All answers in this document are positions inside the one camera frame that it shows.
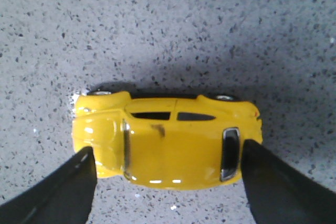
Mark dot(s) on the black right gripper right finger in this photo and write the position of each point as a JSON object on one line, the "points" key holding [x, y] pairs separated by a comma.
{"points": [[277, 193]]}

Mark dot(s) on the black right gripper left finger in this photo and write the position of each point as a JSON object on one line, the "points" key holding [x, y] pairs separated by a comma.
{"points": [[65, 196]]}

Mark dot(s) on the yellow toy beetle car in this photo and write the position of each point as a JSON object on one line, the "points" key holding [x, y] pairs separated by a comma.
{"points": [[166, 142]]}

